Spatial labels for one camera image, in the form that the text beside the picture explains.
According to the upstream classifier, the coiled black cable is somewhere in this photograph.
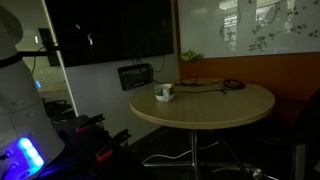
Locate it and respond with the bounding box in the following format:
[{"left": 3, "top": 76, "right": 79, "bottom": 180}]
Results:
[{"left": 222, "top": 78, "right": 247, "bottom": 90}]

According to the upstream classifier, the large black wall screen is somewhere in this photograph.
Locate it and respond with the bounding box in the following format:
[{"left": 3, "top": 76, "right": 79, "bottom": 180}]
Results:
[{"left": 43, "top": 0, "right": 175, "bottom": 68}]

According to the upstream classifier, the long black cable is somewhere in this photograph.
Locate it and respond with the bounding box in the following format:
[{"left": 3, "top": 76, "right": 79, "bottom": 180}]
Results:
[{"left": 172, "top": 78, "right": 228, "bottom": 95}]

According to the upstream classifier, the black cable bundle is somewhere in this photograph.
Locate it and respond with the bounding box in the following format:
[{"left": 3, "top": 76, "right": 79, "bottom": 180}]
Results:
[{"left": 42, "top": 99, "right": 73, "bottom": 118}]

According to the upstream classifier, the whiteboard with writing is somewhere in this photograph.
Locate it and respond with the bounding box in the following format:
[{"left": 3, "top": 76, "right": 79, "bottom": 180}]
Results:
[{"left": 177, "top": 0, "right": 320, "bottom": 60}]

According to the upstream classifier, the black clamp with orange handle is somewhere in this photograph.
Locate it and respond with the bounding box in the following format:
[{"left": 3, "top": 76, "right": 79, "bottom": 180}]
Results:
[
  {"left": 95, "top": 128, "right": 132, "bottom": 163},
  {"left": 75, "top": 113, "right": 107, "bottom": 134}
]

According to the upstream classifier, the white ceramic cup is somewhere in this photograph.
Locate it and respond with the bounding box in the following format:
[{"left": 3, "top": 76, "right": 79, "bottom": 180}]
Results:
[{"left": 153, "top": 83, "right": 176, "bottom": 103}]

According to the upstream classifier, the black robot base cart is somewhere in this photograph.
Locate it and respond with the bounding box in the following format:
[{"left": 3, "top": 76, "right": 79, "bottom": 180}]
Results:
[{"left": 34, "top": 114, "right": 148, "bottom": 180}]

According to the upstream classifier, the black wire wall basket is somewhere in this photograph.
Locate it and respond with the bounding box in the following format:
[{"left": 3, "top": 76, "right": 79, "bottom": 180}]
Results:
[{"left": 117, "top": 63, "right": 155, "bottom": 92}]

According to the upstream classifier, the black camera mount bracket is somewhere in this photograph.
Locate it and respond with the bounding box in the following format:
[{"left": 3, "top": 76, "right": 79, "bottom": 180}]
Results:
[{"left": 19, "top": 27, "right": 63, "bottom": 67}]

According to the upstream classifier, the white floor cable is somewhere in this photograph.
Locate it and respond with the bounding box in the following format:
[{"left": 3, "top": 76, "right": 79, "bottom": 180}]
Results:
[{"left": 141, "top": 141, "right": 220, "bottom": 166}]

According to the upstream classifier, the orange upholstered bench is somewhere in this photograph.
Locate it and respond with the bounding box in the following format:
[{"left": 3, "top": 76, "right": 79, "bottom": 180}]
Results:
[{"left": 178, "top": 51, "right": 320, "bottom": 128}]

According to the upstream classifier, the round wooden table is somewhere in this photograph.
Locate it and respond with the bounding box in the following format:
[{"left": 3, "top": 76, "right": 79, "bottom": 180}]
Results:
[{"left": 129, "top": 78, "right": 277, "bottom": 180}]

